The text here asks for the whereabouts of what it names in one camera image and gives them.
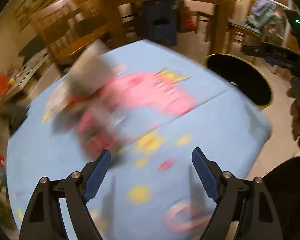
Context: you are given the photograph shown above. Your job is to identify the person's right hand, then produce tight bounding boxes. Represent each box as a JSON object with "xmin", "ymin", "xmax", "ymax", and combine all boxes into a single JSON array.
[{"xmin": 290, "ymin": 99, "xmax": 300, "ymax": 140}]

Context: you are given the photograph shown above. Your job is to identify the blue plastic stool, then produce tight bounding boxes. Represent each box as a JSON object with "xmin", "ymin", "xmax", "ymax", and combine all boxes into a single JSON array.
[{"xmin": 142, "ymin": 0, "xmax": 177, "ymax": 46}]

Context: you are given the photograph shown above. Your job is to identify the near wooden chair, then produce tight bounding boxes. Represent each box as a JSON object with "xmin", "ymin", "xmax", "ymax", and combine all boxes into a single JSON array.
[{"xmin": 30, "ymin": 0, "xmax": 108, "ymax": 66}]

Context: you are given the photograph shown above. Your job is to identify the far wooden chair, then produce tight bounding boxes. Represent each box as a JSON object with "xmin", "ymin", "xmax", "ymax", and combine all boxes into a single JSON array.
[{"xmin": 71, "ymin": 0, "xmax": 109, "ymax": 37}]

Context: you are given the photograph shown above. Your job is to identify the wooden chair with clothes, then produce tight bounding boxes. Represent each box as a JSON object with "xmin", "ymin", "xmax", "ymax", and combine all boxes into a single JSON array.
[{"xmin": 225, "ymin": 0, "xmax": 273, "ymax": 63}]

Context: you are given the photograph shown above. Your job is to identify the green potted plant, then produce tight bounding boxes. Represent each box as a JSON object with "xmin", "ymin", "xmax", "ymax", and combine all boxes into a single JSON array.
[{"xmin": 0, "ymin": 179, "xmax": 14, "ymax": 230}]

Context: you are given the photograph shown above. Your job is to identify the black round trash bin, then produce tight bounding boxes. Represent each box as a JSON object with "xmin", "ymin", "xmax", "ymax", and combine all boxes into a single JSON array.
[{"xmin": 203, "ymin": 54, "xmax": 273, "ymax": 109}]

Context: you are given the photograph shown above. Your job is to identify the white tv cabinet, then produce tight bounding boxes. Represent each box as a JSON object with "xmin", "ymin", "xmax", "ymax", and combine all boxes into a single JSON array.
[{"xmin": 0, "ymin": 48, "xmax": 61, "ymax": 116}]

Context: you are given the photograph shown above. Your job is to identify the orange plastic bag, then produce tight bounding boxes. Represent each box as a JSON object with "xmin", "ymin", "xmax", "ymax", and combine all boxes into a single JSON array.
[{"xmin": 0, "ymin": 73, "xmax": 12, "ymax": 95}]

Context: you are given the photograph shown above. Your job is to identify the blue cartoon pig tablecloth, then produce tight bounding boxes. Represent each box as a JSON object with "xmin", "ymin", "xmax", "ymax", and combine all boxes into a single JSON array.
[{"xmin": 7, "ymin": 41, "xmax": 271, "ymax": 239}]

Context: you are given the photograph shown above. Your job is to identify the red snack wrapper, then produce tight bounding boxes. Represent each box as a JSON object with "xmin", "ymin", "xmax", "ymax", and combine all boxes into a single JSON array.
[{"xmin": 77, "ymin": 106, "xmax": 126, "ymax": 162}]

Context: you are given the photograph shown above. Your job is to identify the blue clothes on chair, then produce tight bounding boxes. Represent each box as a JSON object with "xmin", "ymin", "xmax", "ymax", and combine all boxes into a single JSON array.
[{"xmin": 244, "ymin": 0, "xmax": 278, "ymax": 30}]

